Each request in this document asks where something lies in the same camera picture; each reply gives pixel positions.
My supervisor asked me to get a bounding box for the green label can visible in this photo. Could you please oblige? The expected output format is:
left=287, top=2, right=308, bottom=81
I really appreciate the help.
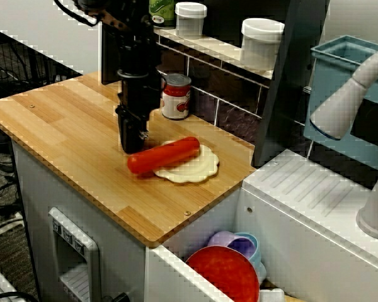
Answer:
left=149, top=0, right=177, bottom=30

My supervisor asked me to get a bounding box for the light blue plastic bin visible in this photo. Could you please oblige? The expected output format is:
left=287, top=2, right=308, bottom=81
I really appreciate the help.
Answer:
left=303, top=34, right=378, bottom=162

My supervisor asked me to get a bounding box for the light blue plastic cup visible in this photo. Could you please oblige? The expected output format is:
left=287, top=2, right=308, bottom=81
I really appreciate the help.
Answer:
left=233, top=232, right=267, bottom=284

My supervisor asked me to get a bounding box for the dark grey shelf post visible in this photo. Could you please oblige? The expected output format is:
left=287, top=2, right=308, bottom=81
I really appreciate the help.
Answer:
left=100, top=18, right=122, bottom=86
left=253, top=0, right=331, bottom=167

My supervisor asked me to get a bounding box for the white plastic toy dish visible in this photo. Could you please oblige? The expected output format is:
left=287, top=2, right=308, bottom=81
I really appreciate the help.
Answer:
left=258, top=288, right=286, bottom=302

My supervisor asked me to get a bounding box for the large white lidded jar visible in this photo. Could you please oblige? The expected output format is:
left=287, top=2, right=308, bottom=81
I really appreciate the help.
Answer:
left=240, top=18, right=285, bottom=72

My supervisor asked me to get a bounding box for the black floor cable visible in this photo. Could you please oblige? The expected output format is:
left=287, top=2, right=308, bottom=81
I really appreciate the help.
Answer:
left=0, top=291, right=35, bottom=302

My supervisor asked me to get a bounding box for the purple plastic cup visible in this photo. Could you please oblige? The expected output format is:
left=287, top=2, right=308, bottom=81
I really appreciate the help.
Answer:
left=207, top=230, right=256, bottom=260

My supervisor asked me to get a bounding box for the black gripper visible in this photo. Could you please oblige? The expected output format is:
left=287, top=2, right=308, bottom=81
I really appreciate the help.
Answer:
left=114, top=73, right=163, bottom=154

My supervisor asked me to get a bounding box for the grey toy faucet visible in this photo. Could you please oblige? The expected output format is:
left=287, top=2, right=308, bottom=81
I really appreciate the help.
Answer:
left=310, top=46, right=378, bottom=242

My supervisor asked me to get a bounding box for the cream scalloped toy plate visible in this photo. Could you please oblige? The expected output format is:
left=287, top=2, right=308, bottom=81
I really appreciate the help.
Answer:
left=153, top=140, right=221, bottom=184

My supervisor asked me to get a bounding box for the white toy kitchen cabinet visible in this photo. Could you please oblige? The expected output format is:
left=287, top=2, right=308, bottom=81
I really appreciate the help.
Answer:
left=11, top=138, right=147, bottom=302

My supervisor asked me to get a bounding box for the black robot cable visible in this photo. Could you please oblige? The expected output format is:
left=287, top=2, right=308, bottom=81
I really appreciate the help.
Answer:
left=53, top=0, right=100, bottom=26

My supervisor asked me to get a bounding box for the tomato print tin can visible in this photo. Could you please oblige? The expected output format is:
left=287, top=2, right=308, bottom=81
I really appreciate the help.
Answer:
left=161, top=73, right=192, bottom=121

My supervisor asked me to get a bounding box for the small white lidded jar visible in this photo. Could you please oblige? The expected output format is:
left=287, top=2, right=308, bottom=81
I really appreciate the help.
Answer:
left=175, top=2, right=208, bottom=40

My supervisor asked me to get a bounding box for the red toy sausage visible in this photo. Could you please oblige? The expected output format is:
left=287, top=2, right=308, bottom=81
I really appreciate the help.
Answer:
left=127, top=136, right=201, bottom=175

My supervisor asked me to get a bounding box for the red plastic bowl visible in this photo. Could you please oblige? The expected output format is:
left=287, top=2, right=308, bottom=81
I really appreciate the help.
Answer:
left=185, top=245, right=261, bottom=302

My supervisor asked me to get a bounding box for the white toy sink unit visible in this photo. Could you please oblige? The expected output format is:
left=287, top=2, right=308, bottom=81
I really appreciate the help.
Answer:
left=144, top=149, right=378, bottom=302

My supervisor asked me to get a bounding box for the white power strip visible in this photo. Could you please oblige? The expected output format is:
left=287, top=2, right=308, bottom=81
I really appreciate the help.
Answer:
left=0, top=211, right=25, bottom=242

